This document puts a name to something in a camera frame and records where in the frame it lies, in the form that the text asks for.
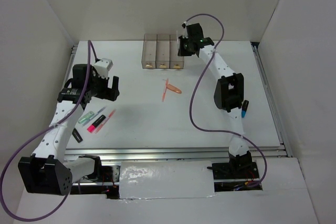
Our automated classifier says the green black highlighter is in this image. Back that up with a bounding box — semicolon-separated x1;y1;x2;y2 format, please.
72;129;83;143

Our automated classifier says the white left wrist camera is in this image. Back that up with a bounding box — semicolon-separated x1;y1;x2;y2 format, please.
93;58;113;75

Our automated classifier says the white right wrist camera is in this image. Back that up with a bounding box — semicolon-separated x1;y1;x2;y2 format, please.
177;28;188;40

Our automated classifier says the right brown transparent container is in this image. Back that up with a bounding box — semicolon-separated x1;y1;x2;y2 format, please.
170;34;184;70

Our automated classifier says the left brown transparent container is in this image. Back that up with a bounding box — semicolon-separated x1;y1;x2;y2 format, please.
141;34;157;69

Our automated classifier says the blue black highlighter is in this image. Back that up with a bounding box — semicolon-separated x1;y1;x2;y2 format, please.
241;100;249;118

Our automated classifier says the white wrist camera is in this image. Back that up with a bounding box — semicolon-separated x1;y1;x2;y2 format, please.
177;28;188;40
93;58;113;75

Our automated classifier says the pink black highlighter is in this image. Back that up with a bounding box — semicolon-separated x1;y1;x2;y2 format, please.
87;115;106;133

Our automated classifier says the yellow pen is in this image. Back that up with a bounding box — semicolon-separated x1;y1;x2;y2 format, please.
178;35;183;54

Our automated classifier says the orange pen cap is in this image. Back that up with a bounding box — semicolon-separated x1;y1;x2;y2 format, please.
167;84;182;94

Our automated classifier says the blue transparent pen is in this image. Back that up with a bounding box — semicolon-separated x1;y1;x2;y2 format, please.
82;106;106;127

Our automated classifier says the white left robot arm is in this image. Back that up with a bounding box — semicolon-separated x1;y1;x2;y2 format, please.
18;59;119;196

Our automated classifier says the white front cover panel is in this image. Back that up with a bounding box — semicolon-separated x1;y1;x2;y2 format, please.
119;161;215;199

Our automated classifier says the orange pen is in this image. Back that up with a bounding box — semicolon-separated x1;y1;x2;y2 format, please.
162;78;169;102
94;109;116;134

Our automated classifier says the aluminium frame rail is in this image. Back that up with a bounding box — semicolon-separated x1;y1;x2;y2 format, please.
66;41;287;160

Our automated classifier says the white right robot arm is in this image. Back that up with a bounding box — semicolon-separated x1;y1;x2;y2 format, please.
178;23;252;178

